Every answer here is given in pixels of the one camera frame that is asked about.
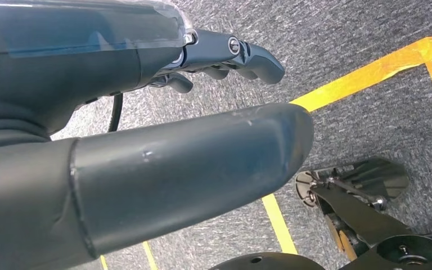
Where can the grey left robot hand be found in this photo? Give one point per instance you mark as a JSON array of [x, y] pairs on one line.
[[164, 179]]

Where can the yellow floor tape square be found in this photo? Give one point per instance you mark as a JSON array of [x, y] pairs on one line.
[[368, 70]]

